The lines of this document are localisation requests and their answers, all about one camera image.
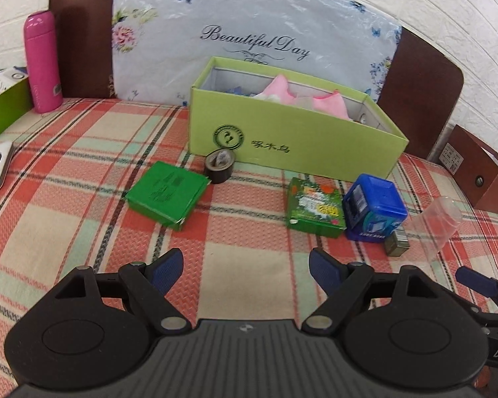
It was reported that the small olive metal box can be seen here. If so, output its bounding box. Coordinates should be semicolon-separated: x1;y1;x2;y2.
384;227;410;257

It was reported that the clear plastic cup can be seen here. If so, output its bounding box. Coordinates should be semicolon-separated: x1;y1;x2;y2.
407;196;463;261

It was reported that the green floral printed box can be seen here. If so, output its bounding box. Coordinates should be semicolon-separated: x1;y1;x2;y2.
286;178;346;238

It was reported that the plain green small box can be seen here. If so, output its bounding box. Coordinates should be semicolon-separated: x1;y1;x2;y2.
125;162;209;231

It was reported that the white pink glove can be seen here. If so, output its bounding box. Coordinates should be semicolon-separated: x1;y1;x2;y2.
254;75;296;105
312;91;350;120

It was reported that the blue white packet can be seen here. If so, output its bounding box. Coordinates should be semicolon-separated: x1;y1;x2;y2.
226;86;249;96

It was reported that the clear plastic case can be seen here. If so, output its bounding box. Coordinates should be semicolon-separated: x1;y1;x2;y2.
295;96;314;110

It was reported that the blue gum container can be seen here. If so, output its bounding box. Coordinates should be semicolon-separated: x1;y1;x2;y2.
342;173;407;242

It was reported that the brown cardboard box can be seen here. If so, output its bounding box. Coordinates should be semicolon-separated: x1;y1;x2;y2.
439;125;498;214

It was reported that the plaid bed sheet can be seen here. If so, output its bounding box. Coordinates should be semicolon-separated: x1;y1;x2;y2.
0;97;498;398

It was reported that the black tape roll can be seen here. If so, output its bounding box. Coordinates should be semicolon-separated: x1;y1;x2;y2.
204;148;235;184

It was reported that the light green cardboard box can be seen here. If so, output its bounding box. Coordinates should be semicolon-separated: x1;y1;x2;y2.
189;57;408;181

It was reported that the dark brown headboard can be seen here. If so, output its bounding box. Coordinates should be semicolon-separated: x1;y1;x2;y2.
49;0;464;158

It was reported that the green tray box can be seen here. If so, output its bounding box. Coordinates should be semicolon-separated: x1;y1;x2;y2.
0;77;34;134

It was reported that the white small box in tray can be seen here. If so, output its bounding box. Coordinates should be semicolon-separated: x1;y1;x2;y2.
0;67;28;93

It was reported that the floral Beautiful Day pillow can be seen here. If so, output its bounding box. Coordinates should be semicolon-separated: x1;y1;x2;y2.
112;0;402;105

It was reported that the pink thermos bottle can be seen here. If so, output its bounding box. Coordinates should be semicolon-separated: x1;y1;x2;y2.
23;10;63;113

